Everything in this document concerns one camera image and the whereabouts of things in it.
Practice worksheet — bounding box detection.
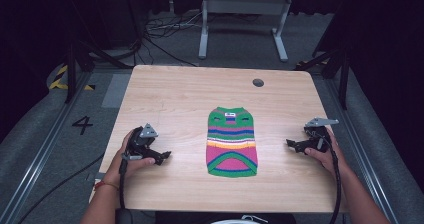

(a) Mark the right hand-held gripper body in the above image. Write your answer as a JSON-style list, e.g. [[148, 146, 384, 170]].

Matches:
[[302, 117, 340, 153]]

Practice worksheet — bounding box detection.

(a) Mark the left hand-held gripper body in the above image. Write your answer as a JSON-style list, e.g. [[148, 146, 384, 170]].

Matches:
[[125, 122, 160, 162]]

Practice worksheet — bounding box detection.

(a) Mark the striped knitted pet sweater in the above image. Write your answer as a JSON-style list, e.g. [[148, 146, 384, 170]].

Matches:
[[205, 106, 260, 179]]

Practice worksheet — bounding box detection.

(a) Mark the person's right hand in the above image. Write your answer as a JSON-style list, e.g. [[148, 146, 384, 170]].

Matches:
[[304, 127, 352, 180]]

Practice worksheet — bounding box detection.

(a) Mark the person's left hand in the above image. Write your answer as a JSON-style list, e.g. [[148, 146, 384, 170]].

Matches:
[[101, 129, 157, 189]]

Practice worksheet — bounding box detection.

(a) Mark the black metal stand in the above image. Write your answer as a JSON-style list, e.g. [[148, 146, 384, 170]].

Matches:
[[63, 37, 134, 104], [294, 47, 351, 111]]

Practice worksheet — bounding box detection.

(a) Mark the white object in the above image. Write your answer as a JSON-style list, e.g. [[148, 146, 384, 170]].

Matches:
[[210, 214, 269, 224]]

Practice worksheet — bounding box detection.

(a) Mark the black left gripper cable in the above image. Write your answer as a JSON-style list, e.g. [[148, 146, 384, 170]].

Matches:
[[118, 153, 131, 210]]

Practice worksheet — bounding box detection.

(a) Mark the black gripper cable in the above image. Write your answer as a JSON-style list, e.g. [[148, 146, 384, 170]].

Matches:
[[118, 153, 131, 210], [313, 130, 343, 224]]

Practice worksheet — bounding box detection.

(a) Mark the red bracelet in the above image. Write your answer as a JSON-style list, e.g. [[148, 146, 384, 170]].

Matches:
[[93, 180, 120, 191]]

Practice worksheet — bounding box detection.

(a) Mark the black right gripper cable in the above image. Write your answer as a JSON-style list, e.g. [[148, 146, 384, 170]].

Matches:
[[313, 130, 343, 224]]

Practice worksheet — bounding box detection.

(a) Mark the black floor cable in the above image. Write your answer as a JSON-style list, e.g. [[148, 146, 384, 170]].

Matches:
[[16, 153, 106, 224]]

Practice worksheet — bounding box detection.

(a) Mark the bundle of floor cables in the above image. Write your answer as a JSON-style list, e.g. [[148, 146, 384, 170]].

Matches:
[[133, 10, 205, 68]]

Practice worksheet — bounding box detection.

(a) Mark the grey metal table frame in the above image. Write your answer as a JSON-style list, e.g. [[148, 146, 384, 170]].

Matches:
[[197, 0, 295, 64]]

